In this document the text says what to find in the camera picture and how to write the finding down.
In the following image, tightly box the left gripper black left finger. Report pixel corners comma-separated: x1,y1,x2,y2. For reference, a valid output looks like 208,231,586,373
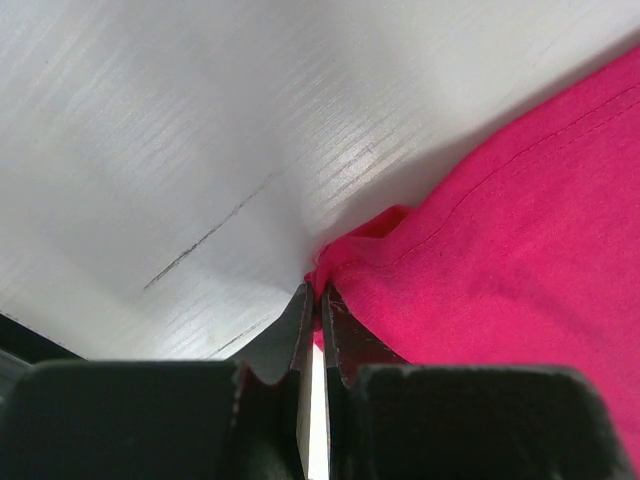
1,284,314,479

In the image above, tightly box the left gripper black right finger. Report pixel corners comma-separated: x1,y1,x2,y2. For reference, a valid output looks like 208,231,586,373
321,287,635,479

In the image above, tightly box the pink t shirt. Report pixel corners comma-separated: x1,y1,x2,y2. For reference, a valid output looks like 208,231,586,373
309,49,639,459

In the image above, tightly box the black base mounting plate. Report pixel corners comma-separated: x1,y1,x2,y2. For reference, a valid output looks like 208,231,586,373
0,314,81,403

